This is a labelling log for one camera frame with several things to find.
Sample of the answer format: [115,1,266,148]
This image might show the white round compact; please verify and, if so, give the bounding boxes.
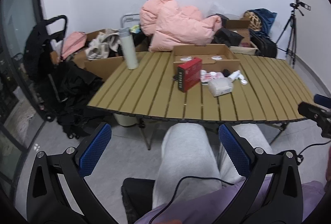
[240,79,248,85]

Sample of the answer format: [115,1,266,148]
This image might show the white spray bottle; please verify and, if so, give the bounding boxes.
[228,70,245,82]

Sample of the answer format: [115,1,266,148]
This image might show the translucent cotton swab box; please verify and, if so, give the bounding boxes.
[207,78,233,97]

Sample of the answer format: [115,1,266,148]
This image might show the pink floral notebook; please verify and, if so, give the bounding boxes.
[200,70,224,84]

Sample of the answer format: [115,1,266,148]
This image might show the red box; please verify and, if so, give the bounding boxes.
[177,58,203,92]

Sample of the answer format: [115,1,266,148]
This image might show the wooden slat folding table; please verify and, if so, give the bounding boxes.
[88,52,313,130]

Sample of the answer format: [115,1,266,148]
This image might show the black suitcase bag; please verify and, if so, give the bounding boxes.
[249,29,278,58]

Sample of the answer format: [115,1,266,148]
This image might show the grey sweatpants legs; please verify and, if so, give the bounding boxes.
[151,122,273,210]

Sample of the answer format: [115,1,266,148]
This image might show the beige fabric cushion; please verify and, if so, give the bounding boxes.
[229,46,260,55]

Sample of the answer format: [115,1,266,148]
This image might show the blue cloth bag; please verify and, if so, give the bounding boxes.
[246,8,277,35]

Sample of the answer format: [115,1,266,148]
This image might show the black stroller cart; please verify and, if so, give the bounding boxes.
[23,15,103,139]

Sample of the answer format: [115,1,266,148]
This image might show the cardboard box rear right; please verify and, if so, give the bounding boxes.
[224,18,257,48]

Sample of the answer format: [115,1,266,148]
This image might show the cardboard tray box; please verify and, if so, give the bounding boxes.
[172,44,240,75]

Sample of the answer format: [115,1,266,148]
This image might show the black jacket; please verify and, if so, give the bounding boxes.
[211,28,244,47]

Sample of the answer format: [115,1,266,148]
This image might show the large cardboard box left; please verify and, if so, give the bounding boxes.
[50,29,149,82]

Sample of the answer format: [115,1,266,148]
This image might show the pink bag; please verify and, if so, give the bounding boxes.
[61,32,87,59]

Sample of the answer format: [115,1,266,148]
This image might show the beige clothes pile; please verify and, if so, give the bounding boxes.
[85,28,121,60]

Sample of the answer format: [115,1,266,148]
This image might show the pink puffy duvet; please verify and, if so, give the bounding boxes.
[140,0,222,52]

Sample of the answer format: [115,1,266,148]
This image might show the white thermos bottle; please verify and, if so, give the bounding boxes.
[118,28,139,70]

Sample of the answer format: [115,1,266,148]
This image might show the black camera tripod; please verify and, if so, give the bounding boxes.
[276,3,299,69]

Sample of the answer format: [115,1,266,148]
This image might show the camera on tripod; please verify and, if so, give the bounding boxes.
[290,0,311,16]

